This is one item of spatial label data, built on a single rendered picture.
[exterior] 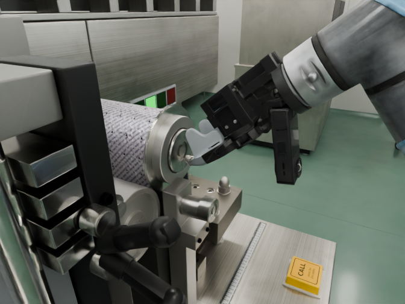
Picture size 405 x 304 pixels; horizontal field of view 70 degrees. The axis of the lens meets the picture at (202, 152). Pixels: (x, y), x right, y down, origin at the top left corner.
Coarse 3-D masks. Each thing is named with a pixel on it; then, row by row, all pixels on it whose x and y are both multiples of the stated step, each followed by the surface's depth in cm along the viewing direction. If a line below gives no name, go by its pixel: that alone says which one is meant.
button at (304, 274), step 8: (296, 264) 68; (304, 264) 68; (312, 264) 68; (288, 272) 66; (296, 272) 66; (304, 272) 66; (312, 272) 66; (320, 272) 66; (288, 280) 65; (296, 280) 64; (304, 280) 64; (312, 280) 64; (320, 280) 64; (304, 288) 64; (312, 288) 63
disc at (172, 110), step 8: (176, 104) 48; (160, 112) 44; (168, 112) 46; (176, 112) 48; (184, 112) 50; (160, 120) 44; (152, 128) 43; (152, 136) 43; (152, 144) 43; (144, 152) 42; (144, 160) 43; (144, 168) 43; (152, 168) 45; (152, 176) 45; (152, 184) 46; (160, 184) 48; (168, 184) 50
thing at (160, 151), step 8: (168, 120) 45; (176, 120) 45; (184, 120) 48; (160, 128) 44; (168, 128) 44; (176, 128) 46; (160, 136) 43; (168, 136) 44; (160, 144) 43; (168, 144) 44; (152, 152) 44; (160, 152) 43; (152, 160) 44; (160, 160) 43; (160, 168) 44; (168, 168) 46; (184, 168) 51; (160, 176) 45; (168, 176) 46; (176, 176) 49
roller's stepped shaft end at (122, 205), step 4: (116, 196) 20; (120, 196) 21; (120, 200) 21; (120, 204) 20; (124, 204) 20; (120, 208) 20; (124, 208) 21; (120, 212) 20; (124, 212) 21; (120, 216) 20
